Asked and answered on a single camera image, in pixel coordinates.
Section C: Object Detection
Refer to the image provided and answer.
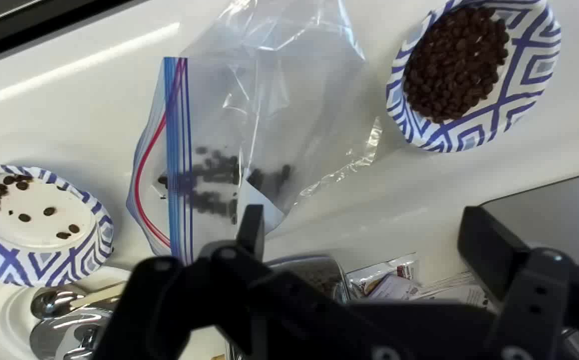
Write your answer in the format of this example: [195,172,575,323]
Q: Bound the blue patterned bowl few beans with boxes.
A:
[0,163,117,289]

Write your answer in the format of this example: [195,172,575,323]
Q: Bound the white bowl with metal cup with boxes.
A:
[0,274,137,360]

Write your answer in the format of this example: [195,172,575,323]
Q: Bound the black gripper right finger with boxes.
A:
[457,205,531,298]

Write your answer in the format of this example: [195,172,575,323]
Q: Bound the small paper packets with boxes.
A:
[345,255,493,310]

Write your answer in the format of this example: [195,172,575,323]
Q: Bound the clear zip plastic bag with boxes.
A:
[125,0,385,265]

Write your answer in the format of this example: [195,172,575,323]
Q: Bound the stainless steel bin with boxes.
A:
[477,167,579,282]

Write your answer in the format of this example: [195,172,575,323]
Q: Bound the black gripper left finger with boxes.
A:
[235,203,265,265]

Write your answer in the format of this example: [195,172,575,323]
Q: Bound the blue patterned bowl full of beans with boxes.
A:
[385,0,565,156]

